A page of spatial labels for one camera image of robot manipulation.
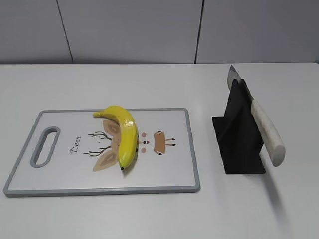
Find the yellow plastic banana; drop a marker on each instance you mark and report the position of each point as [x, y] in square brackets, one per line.
[128, 130]

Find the white-handled kitchen knife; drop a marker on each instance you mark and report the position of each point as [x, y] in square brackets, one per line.
[269, 134]

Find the black knife stand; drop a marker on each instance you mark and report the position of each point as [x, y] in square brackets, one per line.
[238, 137]

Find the white grey-rimmed cutting board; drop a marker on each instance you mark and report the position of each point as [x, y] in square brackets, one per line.
[72, 153]

